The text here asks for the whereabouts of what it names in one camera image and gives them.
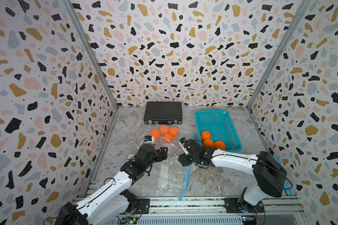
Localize orange fruit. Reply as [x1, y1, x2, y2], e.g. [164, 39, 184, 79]
[203, 139, 215, 149]
[214, 141, 226, 151]
[201, 131, 211, 141]

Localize clear zip-top bag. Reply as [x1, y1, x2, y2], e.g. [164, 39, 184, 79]
[144, 124, 198, 151]
[131, 157, 190, 201]

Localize orange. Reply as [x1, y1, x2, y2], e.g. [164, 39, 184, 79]
[163, 133, 174, 143]
[159, 125, 170, 135]
[169, 127, 179, 137]
[149, 129, 161, 140]

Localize teal plastic basket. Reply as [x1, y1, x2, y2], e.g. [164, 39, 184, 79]
[194, 110, 242, 152]

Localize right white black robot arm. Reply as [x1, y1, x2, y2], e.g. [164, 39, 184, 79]
[178, 138, 287, 212]

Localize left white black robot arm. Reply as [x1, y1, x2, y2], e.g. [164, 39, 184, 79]
[55, 143, 168, 225]

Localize black hard case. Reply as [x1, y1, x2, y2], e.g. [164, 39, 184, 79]
[144, 101, 183, 125]

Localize green circuit board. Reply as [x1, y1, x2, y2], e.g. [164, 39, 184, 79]
[120, 217, 138, 225]

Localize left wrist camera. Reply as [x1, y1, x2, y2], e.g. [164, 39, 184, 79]
[143, 135, 155, 145]

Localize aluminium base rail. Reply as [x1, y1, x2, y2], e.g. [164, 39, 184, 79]
[100, 196, 310, 225]

